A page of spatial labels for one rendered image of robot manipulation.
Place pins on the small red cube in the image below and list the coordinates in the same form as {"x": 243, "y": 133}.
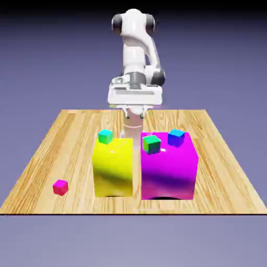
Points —
{"x": 60, "y": 187}

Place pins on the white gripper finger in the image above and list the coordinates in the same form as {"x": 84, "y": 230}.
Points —
{"x": 142, "y": 113}
{"x": 126, "y": 113}

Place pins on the large magenta box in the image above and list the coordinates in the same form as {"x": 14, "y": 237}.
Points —
{"x": 169, "y": 173}

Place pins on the large yellow box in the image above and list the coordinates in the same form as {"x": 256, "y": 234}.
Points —
{"x": 112, "y": 169}

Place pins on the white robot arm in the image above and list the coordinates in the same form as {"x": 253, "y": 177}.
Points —
{"x": 133, "y": 52}

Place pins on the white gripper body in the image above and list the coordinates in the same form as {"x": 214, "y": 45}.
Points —
{"x": 135, "y": 97}

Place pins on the small green cube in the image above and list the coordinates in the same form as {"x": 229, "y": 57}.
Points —
{"x": 151, "y": 144}

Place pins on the small blue cube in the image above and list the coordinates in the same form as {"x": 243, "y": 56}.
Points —
{"x": 176, "y": 138}

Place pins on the small teal cube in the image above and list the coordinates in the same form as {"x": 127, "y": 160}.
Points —
{"x": 105, "y": 136}

